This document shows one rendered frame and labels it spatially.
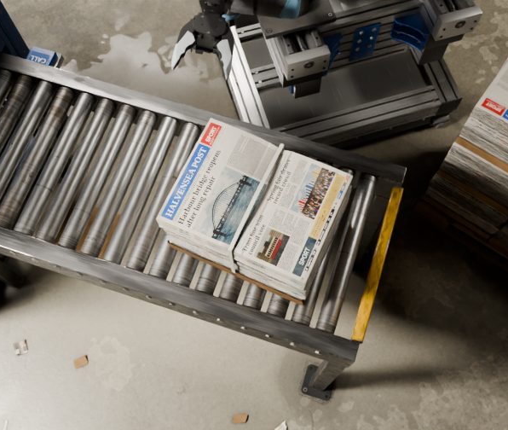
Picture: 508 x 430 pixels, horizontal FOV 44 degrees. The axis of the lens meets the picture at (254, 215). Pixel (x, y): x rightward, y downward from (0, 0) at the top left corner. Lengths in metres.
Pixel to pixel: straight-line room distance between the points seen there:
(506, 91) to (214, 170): 0.89
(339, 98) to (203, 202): 1.21
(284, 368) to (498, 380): 0.78
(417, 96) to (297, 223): 1.26
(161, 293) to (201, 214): 0.29
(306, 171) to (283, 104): 1.06
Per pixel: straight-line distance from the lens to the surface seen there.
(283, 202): 1.43
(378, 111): 2.50
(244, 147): 1.49
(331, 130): 2.44
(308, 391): 2.37
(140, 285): 1.64
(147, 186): 1.73
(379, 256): 1.63
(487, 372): 2.51
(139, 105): 1.84
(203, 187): 1.45
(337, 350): 1.58
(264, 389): 2.37
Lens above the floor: 2.36
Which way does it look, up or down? 69 degrees down
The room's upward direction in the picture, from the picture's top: 2 degrees counter-clockwise
